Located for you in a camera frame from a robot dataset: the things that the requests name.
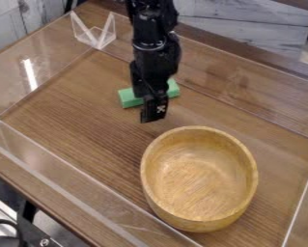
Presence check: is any green rectangular block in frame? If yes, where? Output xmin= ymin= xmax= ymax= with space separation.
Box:
xmin=118 ymin=79 xmax=181 ymax=109

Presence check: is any brown wooden bowl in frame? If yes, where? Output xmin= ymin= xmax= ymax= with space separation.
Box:
xmin=141 ymin=125 xmax=259 ymax=233

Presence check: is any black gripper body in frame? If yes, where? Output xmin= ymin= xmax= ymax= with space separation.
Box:
xmin=133 ymin=32 xmax=182 ymax=95

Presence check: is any black metal table frame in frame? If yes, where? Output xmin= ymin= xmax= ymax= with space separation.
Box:
xmin=18 ymin=201 xmax=63 ymax=247

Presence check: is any black cable under table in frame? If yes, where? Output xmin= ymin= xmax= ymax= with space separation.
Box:
xmin=0 ymin=218 xmax=24 ymax=247

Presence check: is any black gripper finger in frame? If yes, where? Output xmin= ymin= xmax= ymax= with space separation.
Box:
xmin=141 ymin=93 xmax=170 ymax=124
xmin=130 ymin=62 xmax=149 ymax=97

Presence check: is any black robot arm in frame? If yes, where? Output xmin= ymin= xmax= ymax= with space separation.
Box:
xmin=126 ymin=0 xmax=182 ymax=124

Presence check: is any clear acrylic tray wall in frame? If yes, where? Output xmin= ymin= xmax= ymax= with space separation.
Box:
xmin=0 ymin=120 xmax=202 ymax=247

